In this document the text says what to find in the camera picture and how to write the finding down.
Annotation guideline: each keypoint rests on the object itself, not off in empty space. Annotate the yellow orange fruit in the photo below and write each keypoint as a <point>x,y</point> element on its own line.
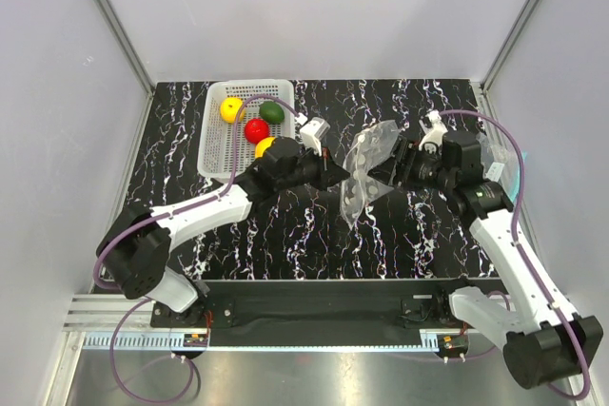
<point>230,110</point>

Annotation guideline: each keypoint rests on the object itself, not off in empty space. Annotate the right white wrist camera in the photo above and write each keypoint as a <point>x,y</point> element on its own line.
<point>433,130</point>

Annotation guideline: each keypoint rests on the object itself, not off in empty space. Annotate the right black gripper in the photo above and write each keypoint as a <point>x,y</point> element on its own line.
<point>404,153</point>

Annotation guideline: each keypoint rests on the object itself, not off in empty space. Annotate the yellow lemon fruit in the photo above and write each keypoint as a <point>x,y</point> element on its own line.
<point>262,146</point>

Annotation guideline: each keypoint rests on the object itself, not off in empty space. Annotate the green lime fruit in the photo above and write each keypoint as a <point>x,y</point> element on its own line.
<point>271,112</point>

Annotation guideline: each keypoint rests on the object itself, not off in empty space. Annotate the right aluminium frame post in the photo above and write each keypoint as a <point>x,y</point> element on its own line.
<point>525,14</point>

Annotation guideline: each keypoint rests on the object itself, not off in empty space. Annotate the aluminium frame post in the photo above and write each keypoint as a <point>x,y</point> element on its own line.
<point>525,14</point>
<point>125,44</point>

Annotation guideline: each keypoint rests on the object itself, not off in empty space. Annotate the spare clear zip bags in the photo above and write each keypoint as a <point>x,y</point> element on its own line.
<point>501,165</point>

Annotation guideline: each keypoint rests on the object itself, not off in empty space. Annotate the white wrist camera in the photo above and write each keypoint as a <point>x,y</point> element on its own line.
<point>312,132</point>
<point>433,130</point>

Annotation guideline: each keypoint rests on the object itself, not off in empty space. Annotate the red apple fruit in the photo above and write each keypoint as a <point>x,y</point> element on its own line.
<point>256,130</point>

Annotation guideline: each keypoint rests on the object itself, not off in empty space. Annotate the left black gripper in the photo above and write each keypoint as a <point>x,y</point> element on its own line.
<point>329,173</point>

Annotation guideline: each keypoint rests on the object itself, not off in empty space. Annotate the left aluminium frame post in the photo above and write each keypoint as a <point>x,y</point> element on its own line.
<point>125,44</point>

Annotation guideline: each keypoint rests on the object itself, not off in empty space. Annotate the clear dotted zip bag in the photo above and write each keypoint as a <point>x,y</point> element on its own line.
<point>370,147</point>

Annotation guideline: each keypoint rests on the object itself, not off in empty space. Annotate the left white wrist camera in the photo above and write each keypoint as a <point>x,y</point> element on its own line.
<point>312,132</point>

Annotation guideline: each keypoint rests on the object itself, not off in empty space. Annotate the white slotted cable duct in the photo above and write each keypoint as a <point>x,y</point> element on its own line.
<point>222,340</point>

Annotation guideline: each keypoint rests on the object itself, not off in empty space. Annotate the white perforated plastic basket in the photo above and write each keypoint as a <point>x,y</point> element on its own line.
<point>218,151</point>

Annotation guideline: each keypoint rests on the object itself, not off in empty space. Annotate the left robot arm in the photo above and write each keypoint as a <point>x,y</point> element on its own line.
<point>137,246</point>

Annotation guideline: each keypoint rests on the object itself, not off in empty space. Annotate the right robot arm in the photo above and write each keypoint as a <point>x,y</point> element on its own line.
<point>544,339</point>

